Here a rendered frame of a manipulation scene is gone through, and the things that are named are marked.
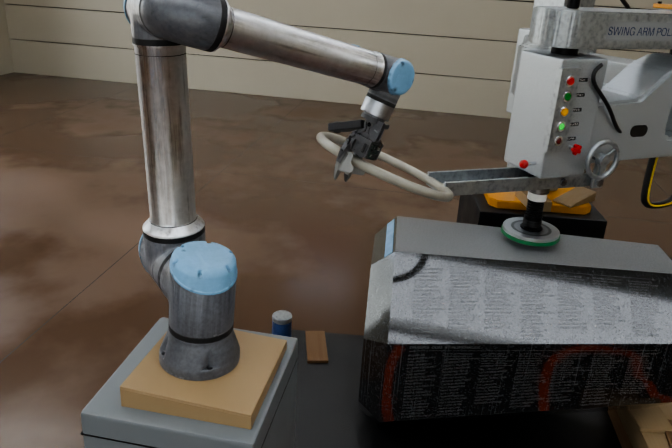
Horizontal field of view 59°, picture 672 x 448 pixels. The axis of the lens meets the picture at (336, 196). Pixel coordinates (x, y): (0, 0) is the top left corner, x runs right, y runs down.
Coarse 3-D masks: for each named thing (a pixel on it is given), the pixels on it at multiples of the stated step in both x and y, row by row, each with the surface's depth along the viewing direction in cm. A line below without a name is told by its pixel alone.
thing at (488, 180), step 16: (432, 176) 211; (448, 176) 214; (464, 176) 216; (480, 176) 219; (496, 176) 222; (512, 176) 225; (576, 176) 222; (464, 192) 205; (480, 192) 208; (496, 192) 210
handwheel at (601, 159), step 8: (600, 144) 206; (616, 144) 209; (592, 152) 206; (616, 152) 211; (600, 160) 209; (608, 160) 210; (616, 160) 212; (600, 168) 211; (592, 176) 210; (600, 176) 212
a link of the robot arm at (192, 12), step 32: (160, 0) 116; (192, 0) 116; (224, 0) 119; (160, 32) 119; (192, 32) 117; (224, 32) 119; (256, 32) 124; (288, 32) 129; (288, 64) 134; (320, 64) 136; (352, 64) 140; (384, 64) 146
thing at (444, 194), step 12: (324, 132) 198; (324, 144) 183; (384, 156) 217; (360, 168) 174; (372, 168) 173; (408, 168) 215; (384, 180) 173; (396, 180) 173; (408, 180) 174; (432, 180) 208; (420, 192) 175; (432, 192) 178; (444, 192) 184
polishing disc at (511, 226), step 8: (504, 224) 233; (512, 224) 233; (544, 224) 235; (512, 232) 226; (520, 232) 226; (528, 232) 227; (544, 232) 228; (552, 232) 228; (528, 240) 222; (536, 240) 221; (544, 240) 221; (552, 240) 223
